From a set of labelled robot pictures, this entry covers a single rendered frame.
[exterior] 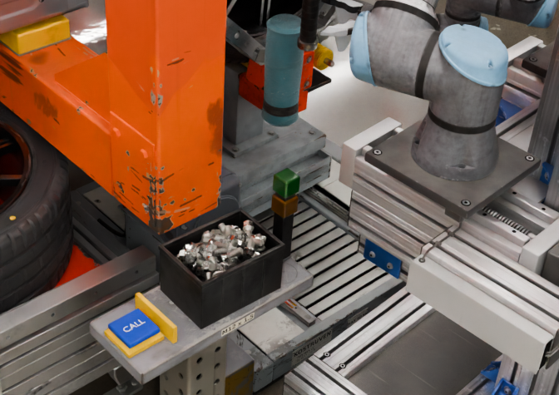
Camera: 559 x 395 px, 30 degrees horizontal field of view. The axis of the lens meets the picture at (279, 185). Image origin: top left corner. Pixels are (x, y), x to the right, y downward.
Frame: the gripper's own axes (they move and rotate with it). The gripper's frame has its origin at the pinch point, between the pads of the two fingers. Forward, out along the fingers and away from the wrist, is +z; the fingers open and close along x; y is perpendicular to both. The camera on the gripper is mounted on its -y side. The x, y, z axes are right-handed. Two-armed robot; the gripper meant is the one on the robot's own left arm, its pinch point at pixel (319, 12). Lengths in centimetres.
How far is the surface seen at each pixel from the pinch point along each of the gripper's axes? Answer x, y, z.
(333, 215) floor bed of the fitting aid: 28, 76, -10
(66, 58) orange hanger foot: -1, 15, 54
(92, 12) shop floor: 145, 83, 81
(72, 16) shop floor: 142, 83, 87
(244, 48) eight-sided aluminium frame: 14.6, 18.3, 16.5
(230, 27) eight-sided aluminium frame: 11.6, 11.3, 19.6
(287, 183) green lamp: -37.6, 17.2, 4.1
